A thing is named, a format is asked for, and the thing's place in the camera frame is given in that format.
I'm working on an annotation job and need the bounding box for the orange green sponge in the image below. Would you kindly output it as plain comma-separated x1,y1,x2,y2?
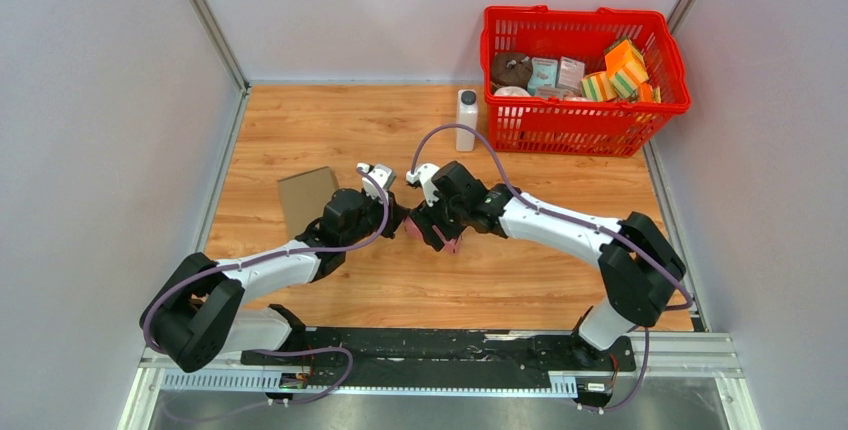
604,37,650,99

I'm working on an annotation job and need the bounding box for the teal small box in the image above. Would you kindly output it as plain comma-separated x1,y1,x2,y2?
526,57,559,96

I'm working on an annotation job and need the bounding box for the pink paper box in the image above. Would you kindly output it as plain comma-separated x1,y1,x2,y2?
403,218,461,255

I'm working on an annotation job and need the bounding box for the aluminium frame rail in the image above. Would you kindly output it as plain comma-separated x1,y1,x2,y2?
119,327,760,429

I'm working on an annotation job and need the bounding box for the brown round item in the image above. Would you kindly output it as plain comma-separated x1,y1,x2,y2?
490,52,533,91

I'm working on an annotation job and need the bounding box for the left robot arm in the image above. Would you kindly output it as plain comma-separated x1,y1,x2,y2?
139,188,410,373

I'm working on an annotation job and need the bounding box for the striped sponge pack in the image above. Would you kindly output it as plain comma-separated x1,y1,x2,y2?
581,71,617,102

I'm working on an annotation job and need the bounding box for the red plastic basket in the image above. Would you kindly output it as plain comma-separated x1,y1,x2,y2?
480,5,691,157

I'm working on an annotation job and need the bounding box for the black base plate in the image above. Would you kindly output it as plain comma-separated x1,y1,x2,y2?
240,327,638,390

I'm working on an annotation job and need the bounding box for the white round lid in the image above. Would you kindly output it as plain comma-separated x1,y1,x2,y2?
494,86,531,98

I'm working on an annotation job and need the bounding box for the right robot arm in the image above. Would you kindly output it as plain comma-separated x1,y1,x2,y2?
406,161,686,369

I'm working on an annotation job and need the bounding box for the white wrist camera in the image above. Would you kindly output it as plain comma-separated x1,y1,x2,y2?
405,163,440,207
356,162,397,203

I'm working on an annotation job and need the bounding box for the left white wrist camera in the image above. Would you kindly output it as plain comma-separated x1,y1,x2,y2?
356,162,397,203

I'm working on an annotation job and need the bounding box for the white bottle black cap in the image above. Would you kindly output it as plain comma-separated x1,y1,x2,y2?
455,89,479,152

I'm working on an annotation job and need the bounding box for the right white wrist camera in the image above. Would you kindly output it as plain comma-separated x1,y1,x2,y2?
405,163,440,207

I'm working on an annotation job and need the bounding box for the brown cardboard box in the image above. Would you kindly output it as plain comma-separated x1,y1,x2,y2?
277,166,339,238

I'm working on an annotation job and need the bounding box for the grey pink small box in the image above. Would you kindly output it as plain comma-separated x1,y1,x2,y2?
555,57,585,95

